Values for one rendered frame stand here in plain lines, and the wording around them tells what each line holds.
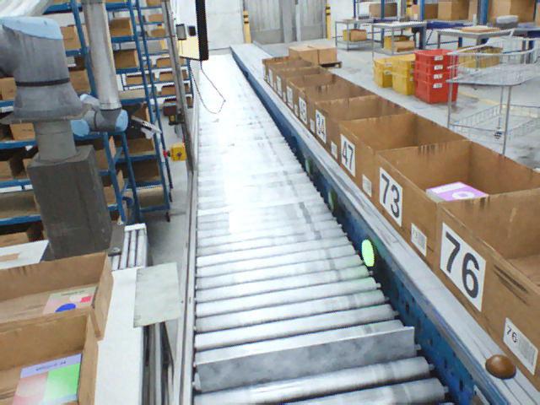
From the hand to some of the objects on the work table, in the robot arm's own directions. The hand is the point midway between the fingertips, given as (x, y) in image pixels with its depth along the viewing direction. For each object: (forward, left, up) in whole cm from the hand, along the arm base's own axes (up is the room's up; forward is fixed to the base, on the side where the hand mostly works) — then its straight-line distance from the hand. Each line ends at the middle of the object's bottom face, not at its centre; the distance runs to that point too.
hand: (159, 130), depth 227 cm
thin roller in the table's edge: (-11, -78, -23) cm, 82 cm away
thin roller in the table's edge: (-6, -78, -23) cm, 82 cm away
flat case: (-21, -113, -21) cm, 117 cm away
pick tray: (-29, -145, -22) cm, 150 cm away
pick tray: (-30, -114, -22) cm, 120 cm away
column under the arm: (-25, -70, -22) cm, 78 cm away
